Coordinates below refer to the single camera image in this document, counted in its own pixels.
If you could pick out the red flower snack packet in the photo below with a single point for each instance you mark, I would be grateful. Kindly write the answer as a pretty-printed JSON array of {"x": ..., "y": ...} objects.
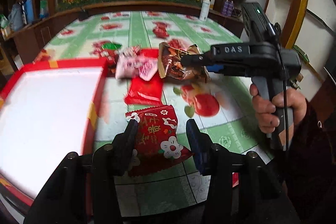
[{"x": 156, "y": 145}]

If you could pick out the blue containers on cabinet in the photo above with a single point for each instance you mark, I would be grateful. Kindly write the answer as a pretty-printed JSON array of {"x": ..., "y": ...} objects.
[{"x": 21, "y": 15}]

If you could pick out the pink white snack packet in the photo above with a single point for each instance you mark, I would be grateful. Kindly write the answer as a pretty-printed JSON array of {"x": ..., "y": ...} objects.
[{"x": 137, "y": 66}]

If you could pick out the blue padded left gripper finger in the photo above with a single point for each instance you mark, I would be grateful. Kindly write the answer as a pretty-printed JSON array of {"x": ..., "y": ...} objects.
[{"x": 218, "y": 69}]

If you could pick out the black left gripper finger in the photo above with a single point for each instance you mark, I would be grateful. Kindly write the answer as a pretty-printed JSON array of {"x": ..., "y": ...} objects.
[{"x": 199, "y": 60}]

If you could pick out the white spray bottle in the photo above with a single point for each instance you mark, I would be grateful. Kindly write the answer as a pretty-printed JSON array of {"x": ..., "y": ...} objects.
[{"x": 204, "y": 10}]

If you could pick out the green foil snack packet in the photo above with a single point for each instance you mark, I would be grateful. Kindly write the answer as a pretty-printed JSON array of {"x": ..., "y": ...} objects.
[{"x": 111, "y": 46}]

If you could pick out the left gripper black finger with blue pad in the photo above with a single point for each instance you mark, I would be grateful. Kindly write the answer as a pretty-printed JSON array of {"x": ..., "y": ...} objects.
[
  {"x": 200, "y": 145},
  {"x": 123, "y": 145}
]

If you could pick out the brown gold snack bag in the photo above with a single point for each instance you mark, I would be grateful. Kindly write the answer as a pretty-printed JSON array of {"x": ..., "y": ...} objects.
[{"x": 169, "y": 64}]

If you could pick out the purple small bottles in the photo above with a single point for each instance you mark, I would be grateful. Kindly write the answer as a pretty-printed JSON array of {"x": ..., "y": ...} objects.
[{"x": 228, "y": 8}]

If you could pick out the red box white inside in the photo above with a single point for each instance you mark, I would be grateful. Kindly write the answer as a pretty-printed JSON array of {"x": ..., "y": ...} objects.
[{"x": 48, "y": 109}]

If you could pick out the small black box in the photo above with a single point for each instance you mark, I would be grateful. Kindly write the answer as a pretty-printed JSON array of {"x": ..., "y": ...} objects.
[{"x": 83, "y": 15}]

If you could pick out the plain red snack packet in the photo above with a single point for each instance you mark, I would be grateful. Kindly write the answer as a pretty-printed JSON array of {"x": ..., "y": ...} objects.
[{"x": 143, "y": 92}]

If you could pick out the person's right hand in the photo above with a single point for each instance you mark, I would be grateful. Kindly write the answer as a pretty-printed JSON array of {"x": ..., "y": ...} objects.
[{"x": 265, "y": 109}]

